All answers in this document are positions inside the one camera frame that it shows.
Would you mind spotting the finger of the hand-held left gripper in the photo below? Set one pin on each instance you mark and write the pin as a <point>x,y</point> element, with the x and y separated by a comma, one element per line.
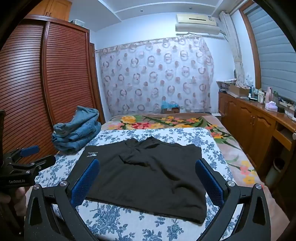
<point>44,162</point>
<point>29,151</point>

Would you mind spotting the grey trash bin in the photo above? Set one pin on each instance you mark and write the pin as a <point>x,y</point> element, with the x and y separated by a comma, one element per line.
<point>275,172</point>

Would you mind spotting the black pants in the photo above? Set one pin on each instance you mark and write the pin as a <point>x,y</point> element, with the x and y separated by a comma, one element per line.
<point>148,176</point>

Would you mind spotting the circle-patterned curtain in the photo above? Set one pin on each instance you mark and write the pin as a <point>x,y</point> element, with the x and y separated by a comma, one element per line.
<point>152,76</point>

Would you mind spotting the folded blue jeans pile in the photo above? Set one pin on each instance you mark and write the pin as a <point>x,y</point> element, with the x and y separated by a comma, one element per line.
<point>77,129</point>

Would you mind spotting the wooden sideboard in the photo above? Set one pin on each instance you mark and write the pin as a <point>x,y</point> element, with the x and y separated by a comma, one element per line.
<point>249,125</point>

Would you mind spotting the brown louvered wardrobe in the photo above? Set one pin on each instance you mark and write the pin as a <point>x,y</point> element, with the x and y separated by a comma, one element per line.
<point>46,81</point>

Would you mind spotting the white bottle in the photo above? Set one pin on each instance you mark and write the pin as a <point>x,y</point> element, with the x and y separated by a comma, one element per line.
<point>260,96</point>

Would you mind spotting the beige tied curtain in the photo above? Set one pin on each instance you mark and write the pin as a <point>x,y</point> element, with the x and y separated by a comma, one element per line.
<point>234,51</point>

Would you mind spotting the wooden overhead cabinet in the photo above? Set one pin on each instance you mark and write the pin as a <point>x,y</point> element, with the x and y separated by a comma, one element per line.
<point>53,9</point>

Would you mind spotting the white air conditioner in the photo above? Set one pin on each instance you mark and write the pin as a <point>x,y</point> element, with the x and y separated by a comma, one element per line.
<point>197,23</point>

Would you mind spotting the pink bottle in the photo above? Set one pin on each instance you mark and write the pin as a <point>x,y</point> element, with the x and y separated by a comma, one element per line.
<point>268,95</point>

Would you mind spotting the open cardboard box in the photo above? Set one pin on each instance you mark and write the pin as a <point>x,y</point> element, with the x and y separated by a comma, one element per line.
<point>238,90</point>

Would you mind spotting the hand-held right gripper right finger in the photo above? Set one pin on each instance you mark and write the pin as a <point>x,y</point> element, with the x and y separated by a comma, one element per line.
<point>209,183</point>

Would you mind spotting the cardboard box with blue cloth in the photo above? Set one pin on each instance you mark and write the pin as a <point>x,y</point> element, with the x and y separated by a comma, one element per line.
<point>170,107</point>

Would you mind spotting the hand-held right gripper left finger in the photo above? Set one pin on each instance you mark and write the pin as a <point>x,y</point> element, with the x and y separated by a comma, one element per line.
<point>86,183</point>

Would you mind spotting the blue floral white bed cover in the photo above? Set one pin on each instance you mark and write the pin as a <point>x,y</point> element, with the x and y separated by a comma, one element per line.
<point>122,222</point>

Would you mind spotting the clear plastic container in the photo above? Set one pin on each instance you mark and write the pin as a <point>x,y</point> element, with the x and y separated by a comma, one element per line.
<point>78,22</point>

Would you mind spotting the colourful flower blanket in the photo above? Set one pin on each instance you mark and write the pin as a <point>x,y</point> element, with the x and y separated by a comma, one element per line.
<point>161,120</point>

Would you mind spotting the pink tissue box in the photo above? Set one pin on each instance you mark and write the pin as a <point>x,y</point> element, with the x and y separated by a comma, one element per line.
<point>271,106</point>

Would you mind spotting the person's left hand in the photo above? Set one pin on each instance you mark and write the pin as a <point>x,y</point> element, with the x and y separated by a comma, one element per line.
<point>22,201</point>

